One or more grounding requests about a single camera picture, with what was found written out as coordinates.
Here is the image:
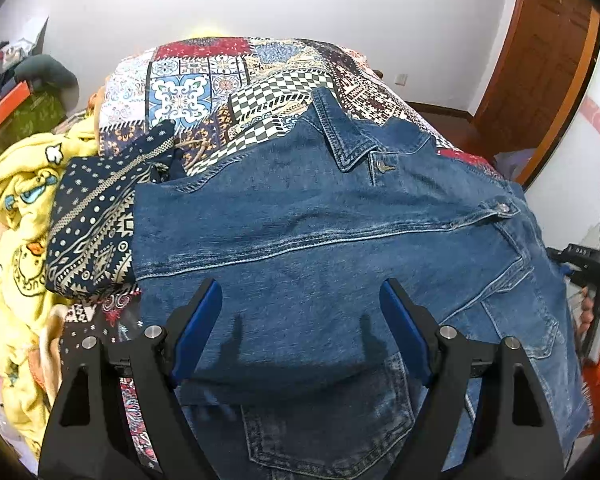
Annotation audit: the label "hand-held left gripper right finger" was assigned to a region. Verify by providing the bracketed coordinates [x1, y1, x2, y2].
[379, 277, 567, 480]

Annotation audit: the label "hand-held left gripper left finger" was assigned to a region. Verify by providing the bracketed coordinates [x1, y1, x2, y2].
[39, 278, 224, 480]

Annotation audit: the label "blue denim jacket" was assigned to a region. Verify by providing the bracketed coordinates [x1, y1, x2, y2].
[130, 87, 593, 453]

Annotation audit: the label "person's right hand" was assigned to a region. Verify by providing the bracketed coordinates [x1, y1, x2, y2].
[577, 285, 600, 356]

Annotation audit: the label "blue jeans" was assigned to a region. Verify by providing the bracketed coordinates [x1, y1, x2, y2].
[180, 350, 481, 480]

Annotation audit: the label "navy patterned cloth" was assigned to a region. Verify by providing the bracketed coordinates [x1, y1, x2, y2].
[45, 120, 191, 306]

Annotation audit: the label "wooden door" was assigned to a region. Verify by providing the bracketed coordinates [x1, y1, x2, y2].
[467, 0, 600, 188]

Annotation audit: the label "yellow cartoon blanket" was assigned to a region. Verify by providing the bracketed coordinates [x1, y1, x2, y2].
[0, 105, 106, 461]

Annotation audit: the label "patchwork printed bedsheet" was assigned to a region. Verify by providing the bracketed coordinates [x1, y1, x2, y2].
[57, 35, 511, 480]

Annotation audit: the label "green patterned cloth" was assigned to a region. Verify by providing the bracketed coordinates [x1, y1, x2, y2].
[0, 87, 68, 158]

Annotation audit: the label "orange box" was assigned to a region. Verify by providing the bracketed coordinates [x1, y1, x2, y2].
[0, 80, 35, 128]

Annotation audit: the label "grey cushion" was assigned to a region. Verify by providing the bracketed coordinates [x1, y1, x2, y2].
[12, 55, 79, 111]

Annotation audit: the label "pile of clutter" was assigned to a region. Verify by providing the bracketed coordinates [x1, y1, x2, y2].
[0, 17, 51, 106]

